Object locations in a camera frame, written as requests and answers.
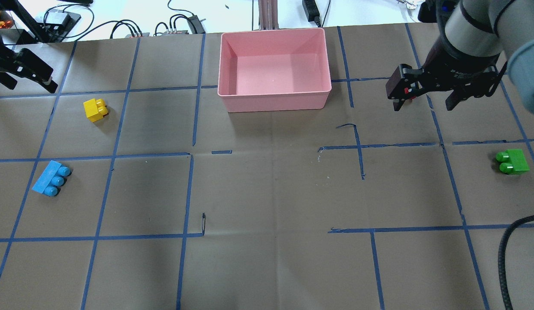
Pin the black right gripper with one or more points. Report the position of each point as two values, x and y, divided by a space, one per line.
452 69

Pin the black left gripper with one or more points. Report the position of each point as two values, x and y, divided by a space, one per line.
22 68

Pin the yellow toy block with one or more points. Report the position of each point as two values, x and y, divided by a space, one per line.
95 109

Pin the blue toy block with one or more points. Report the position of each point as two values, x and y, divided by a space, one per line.
52 179

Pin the green toy block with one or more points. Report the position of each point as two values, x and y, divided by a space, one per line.
512 162

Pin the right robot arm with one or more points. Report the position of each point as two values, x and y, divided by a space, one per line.
479 41

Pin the black device box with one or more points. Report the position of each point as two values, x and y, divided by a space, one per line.
60 21

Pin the pink plastic box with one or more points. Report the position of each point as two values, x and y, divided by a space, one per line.
274 70

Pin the black power adapter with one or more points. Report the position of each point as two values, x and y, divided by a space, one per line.
311 10

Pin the black usb hub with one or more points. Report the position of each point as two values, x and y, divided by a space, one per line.
195 25

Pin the aluminium frame post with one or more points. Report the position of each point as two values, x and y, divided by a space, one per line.
268 14

